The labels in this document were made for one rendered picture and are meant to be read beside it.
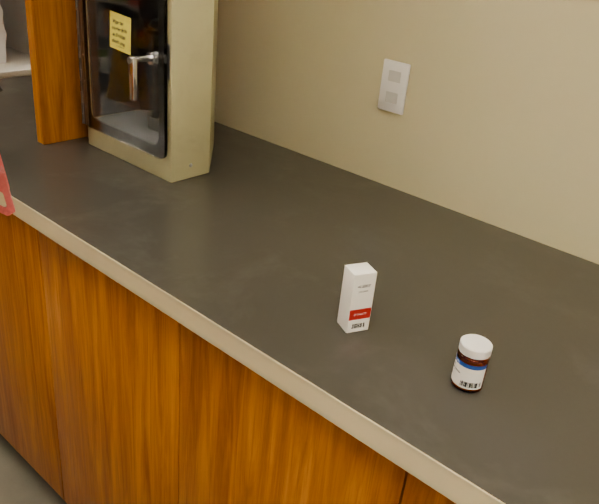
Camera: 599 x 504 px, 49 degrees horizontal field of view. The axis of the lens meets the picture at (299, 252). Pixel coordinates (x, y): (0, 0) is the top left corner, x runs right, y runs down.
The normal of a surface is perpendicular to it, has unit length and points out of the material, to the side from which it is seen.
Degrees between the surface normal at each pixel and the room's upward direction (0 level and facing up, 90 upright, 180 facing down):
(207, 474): 90
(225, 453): 90
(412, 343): 1
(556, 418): 0
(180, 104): 90
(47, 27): 90
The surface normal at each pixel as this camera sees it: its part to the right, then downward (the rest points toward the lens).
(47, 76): 0.75, 0.36
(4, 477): 0.09, -0.89
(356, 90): -0.66, 0.29
